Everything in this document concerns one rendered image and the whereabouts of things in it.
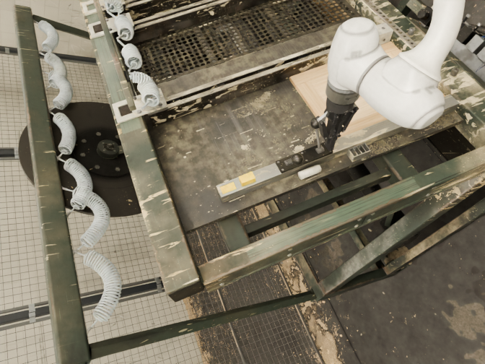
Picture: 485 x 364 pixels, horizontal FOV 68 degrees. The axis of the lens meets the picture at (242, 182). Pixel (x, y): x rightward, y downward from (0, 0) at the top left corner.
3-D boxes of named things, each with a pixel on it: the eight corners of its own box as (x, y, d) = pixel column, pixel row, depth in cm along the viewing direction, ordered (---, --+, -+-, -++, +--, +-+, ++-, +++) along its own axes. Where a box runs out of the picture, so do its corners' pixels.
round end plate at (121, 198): (202, 202, 188) (25, 219, 143) (198, 209, 192) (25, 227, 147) (161, 100, 227) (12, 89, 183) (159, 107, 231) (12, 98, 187)
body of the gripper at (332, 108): (335, 109, 93) (330, 131, 101) (363, 98, 94) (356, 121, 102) (320, 90, 97) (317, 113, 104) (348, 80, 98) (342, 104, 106)
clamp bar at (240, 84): (391, 47, 155) (410, -7, 135) (127, 140, 138) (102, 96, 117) (378, 33, 160) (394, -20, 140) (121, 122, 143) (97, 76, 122)
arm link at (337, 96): (372, 84, 89) (366, 100, 94) (351, 61, 93) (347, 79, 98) (339, 95, 88) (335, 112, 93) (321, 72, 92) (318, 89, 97)
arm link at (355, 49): (315, 76, 91) (352, 106, 85) (324, 21, 78) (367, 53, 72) (347, 57, 94) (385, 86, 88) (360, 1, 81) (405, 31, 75)
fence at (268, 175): (455, 110, 136) (460, 103, 132) (222, 203, 122) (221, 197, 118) (446, 102, 138) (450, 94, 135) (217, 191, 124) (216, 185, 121)
